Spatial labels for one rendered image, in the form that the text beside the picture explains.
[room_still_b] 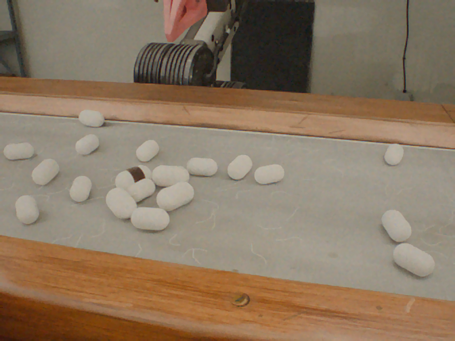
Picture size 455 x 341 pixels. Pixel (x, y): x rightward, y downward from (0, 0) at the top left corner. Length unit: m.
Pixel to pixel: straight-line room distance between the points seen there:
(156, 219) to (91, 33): 2.48
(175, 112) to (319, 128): 0.20
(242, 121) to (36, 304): 0.37
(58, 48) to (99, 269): 2.67
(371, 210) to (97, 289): 0.25
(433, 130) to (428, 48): 1.98
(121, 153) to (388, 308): 0.35
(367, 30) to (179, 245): 2.21
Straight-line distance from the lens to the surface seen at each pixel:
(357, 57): 2.50
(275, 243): 0.35
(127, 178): 0.42
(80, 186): 0.42
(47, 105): 0.69
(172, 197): 0.38
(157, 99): 0.62
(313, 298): 0.27
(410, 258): 0.34
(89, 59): 2.84
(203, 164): 0.44
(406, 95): 2.54
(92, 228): 0.39
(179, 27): 0.51
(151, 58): 0.85
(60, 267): 0.31
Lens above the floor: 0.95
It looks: 27 degrees down
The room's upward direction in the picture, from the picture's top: straight up
